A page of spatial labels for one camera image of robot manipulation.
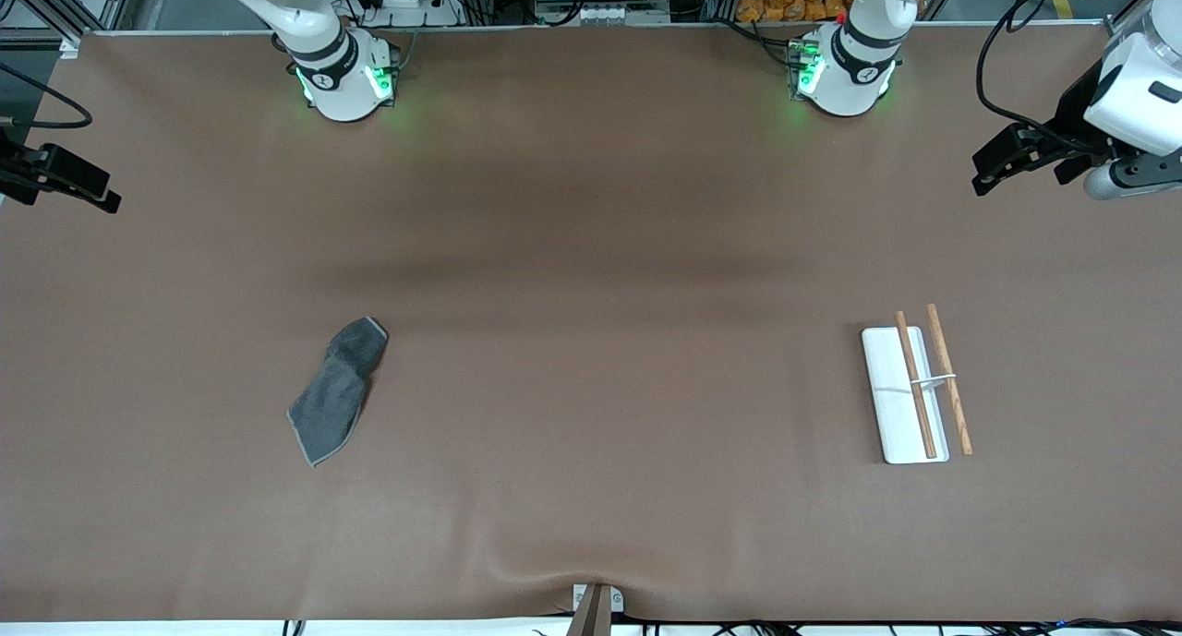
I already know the dark grey towel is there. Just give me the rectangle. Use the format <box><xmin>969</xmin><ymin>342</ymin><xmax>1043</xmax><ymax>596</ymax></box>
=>
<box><xmin>286</xmin><ymin>317</ymin><xmax>390</xmax><ymax>468</ymax></box>

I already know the white rectangular tray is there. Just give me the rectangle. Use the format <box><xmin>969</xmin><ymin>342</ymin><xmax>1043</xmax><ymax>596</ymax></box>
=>
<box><xmin>861</xmin><ymin>304</ymin><xmax>974</xmax><ymax>465</ymax></box>

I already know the brown table cover cloth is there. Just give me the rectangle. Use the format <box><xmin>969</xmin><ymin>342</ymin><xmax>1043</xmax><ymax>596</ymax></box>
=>
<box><xmin>0</xmin><ymin>22</ymin><xmax>1182</xmax><ymax>624</ymax></box>

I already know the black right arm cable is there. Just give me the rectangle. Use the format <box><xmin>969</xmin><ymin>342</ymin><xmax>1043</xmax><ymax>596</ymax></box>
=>
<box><xmin>0</xmin><ymin>61</ymin><xmax>94</xmax><ymax>130</ymax></box>

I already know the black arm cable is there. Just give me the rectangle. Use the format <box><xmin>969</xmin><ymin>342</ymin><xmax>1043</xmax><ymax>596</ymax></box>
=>
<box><xmin>0</xmin><ymin>61</ymin><xmax>94</xmax><ymax>130</ymax></box>
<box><xmin>976</xmin><ymin>0</ymin><xmax>1114</xmax><ymax>157</ymax></box>

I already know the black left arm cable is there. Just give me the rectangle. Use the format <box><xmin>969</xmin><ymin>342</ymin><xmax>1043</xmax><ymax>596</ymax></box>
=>
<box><xmin>976</xmin><ymin>0</ymin><xmax>1114</xmax><ymax>157</ymax></box>

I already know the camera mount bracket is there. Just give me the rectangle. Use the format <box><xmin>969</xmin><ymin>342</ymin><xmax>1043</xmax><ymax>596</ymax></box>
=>
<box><xmin>565</xmin><ymin>582</ymin><xmax>626</xmax><ymax>636</ymax></box>

